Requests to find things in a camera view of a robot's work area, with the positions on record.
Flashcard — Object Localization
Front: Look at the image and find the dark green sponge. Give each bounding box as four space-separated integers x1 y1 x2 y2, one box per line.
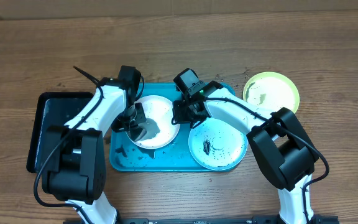
128 118 160 142

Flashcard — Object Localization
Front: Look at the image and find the white round plate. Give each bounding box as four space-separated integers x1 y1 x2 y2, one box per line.
130 95 180 149

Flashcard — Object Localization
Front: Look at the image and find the yellow-green round plate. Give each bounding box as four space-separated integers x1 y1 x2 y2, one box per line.
243 72 300 113

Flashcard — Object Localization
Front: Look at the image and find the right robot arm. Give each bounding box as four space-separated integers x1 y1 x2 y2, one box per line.
172 68 329 223

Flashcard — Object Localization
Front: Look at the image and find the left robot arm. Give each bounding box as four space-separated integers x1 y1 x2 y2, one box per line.
33 65 147 223

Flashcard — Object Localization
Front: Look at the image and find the teal plastic serving tray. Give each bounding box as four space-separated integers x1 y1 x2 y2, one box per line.
109 82 240 173

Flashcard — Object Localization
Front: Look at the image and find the black rectangular water tray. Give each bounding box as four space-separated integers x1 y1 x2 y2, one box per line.
26 92 93 173

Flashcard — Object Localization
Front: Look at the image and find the light blue round plate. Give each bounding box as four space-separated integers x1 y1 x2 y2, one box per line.
188 118 248 171

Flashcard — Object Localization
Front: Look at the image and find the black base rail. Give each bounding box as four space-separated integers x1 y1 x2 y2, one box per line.
63 215 340 224

